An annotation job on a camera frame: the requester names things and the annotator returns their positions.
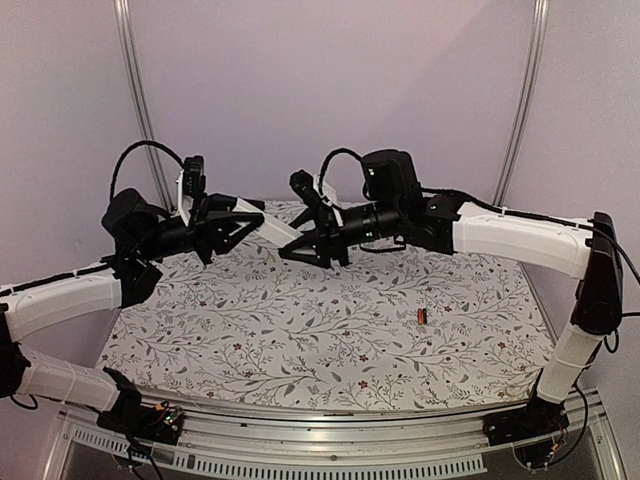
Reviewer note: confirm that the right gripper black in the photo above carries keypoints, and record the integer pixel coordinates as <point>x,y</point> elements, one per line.
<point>325,236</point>

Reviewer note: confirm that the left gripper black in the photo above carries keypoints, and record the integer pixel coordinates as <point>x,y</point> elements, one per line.
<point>211,223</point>

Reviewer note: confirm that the white remote control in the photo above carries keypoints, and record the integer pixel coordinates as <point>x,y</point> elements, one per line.
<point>272,229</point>

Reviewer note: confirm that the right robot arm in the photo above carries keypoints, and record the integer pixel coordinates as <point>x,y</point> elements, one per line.
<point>450,221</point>

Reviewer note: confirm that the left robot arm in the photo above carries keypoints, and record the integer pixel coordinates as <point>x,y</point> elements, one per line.
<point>144,235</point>

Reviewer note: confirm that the floral patterned table mat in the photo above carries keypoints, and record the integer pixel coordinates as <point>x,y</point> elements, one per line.
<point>253,328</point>

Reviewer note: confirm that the red black battery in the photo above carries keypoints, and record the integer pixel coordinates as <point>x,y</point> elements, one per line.
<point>422,316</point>

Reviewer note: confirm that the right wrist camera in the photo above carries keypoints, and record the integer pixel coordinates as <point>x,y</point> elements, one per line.
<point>306,187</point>

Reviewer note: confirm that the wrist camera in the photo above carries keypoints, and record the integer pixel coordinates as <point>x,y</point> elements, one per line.
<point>306,187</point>
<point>190,188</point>

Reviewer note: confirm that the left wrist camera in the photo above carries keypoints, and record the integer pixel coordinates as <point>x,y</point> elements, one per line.
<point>190,188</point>

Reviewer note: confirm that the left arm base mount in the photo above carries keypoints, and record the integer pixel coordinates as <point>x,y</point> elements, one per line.
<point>161,423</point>

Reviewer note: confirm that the left aluminium frame post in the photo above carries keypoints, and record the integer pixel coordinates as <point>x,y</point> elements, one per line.
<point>124,24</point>

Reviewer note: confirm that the aluminium frame post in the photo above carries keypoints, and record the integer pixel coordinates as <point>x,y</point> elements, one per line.
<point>124,24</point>
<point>525,100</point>

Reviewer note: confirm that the right aluminium frame post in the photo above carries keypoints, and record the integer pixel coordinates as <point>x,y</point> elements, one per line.
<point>525,100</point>

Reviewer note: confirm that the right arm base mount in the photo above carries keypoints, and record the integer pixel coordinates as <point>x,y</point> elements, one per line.
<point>538,417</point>

